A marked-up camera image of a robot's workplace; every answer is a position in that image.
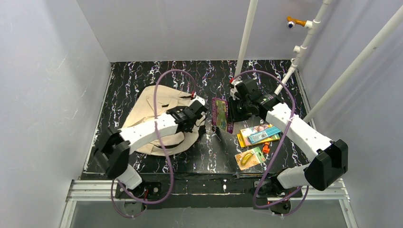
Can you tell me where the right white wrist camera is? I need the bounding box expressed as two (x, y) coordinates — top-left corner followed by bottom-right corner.
(230, 79), (242, 100)

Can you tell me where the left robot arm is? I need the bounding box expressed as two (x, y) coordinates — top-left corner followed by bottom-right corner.
(93, 97), (207, 190)

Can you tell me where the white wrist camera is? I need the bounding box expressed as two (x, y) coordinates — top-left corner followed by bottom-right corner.
(230, 79), (242, 100)
(189, 92), (206, 105)

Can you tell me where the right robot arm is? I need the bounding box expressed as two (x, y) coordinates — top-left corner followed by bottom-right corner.
(228, 79), (348, 191)

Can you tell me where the white pvc pipe frame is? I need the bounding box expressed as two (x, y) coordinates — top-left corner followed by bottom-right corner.
(232, 0), (403, 123)

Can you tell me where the purple cable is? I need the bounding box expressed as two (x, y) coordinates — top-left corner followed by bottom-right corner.
(110, 69), (197, 219)
(231, 69), (310, 218)

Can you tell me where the beige canvas student bag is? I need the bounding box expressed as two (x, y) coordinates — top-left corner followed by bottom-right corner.
(120, 85), (206, 156)

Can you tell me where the purple treehouse book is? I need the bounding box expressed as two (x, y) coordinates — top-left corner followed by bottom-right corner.
(212, 97), (234, 133)

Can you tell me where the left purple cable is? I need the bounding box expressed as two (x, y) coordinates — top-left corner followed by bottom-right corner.
(110, 69), (197, 219)

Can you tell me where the yellow crayon pack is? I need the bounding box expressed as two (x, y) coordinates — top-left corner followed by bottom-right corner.
(237, 124), (282, 148)

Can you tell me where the orange small toy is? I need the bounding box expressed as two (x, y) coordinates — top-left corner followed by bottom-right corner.
(261, 142), (270, 154)

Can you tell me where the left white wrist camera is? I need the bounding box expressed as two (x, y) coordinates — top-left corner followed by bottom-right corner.
(189, 92), (206, 105)

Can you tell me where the yellow item blister pack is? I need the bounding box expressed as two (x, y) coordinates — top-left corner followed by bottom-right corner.
(234, 147), (266, 171)

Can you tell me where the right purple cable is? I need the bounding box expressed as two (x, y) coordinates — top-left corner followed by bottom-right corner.
(231, 69), (310, 218)

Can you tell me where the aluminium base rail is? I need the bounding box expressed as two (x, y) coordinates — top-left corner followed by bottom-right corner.
(59, 178), (358, 228)

